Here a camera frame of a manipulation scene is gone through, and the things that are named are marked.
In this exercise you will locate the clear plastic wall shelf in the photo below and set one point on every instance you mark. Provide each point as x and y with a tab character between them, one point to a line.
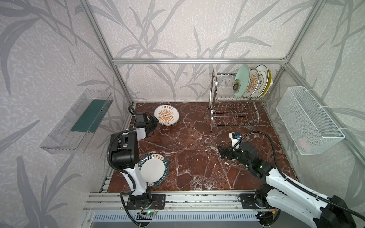
76	129

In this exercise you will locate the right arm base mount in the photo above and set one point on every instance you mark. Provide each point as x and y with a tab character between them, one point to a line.
251	201

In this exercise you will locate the yellow woven bamboo plate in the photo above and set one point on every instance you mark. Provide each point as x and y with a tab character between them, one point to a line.
269	84

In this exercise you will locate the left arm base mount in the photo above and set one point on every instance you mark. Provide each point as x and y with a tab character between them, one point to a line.
157	202

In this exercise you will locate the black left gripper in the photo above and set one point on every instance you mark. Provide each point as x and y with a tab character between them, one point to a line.
155	121

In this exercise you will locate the large orange sunburst plate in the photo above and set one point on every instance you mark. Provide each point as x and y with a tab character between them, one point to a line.
167	115

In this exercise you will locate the small orange sunburst plate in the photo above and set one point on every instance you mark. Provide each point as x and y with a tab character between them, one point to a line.
253	83

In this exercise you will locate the green flower plate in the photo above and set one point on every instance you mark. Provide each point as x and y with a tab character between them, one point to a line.
241	81

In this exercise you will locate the white plate dark lettered rim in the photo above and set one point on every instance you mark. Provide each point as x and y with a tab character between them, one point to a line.
154	169

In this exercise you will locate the white wire mesh basket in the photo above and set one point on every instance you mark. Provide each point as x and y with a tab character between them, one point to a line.
308	123

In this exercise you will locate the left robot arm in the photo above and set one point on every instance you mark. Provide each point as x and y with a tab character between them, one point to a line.
123	156

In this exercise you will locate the stainless steel dish rack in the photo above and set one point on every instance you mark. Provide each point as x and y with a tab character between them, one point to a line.
228	111

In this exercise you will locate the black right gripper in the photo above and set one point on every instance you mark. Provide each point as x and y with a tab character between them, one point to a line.
229	151

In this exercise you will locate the white plate green rim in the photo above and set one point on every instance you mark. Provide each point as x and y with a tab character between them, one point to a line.
263	81

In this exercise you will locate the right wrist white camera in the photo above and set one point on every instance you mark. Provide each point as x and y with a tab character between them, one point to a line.
236	140

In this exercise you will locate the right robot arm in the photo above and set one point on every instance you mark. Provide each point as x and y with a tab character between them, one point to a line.
288	195

